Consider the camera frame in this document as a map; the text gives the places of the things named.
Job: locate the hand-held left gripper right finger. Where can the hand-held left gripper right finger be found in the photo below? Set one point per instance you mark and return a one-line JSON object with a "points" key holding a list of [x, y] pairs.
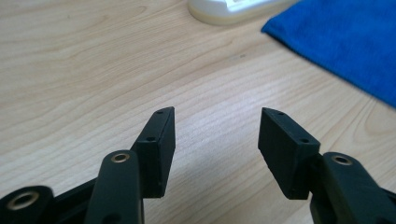
{"points": [[288, 158]]}

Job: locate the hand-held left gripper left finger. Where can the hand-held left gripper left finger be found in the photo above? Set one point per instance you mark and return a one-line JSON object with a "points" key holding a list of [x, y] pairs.
{"points": [[154, 161]]}

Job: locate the blue cloth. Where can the blue cloth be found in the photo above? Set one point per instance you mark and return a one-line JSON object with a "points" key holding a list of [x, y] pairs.
{"points": [[344, 40]]}

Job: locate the white plastic dish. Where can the white plastic dish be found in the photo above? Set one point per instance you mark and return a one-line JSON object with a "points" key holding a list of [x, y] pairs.
{"points": [[230, 12]]}

